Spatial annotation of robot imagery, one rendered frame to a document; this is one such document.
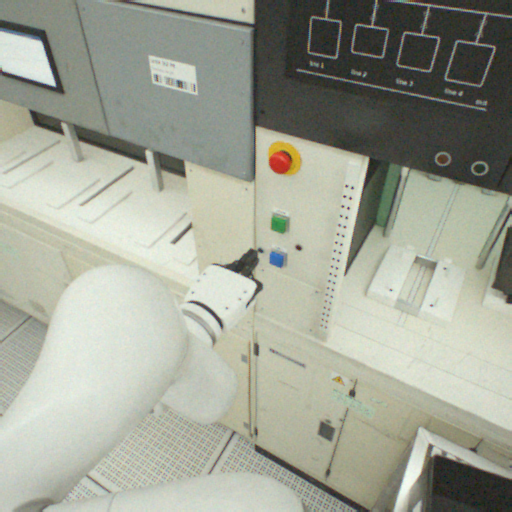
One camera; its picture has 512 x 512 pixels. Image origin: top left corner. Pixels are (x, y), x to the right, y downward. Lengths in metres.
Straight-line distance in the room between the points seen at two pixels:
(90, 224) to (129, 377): 1.28
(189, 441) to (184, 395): 1.40
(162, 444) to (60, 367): 1.70
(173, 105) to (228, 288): 0.37
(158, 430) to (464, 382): 1.26
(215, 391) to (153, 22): 0.60
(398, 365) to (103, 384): 0.92
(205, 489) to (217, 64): 0.66
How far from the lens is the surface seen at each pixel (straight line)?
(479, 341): 1.24
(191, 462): 1.91
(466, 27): 0.65
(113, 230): 1.48
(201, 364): 0.55
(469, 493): 1.09
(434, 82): 0.67
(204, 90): 0.83
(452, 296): 1.26
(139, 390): 0.28
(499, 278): 1.24
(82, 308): 0.29
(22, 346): 2.41
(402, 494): 1.11
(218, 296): 0.73
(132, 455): 1.97
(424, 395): 1.12
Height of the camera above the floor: 1.78
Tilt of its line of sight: 44 degrees down
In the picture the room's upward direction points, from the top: straight up
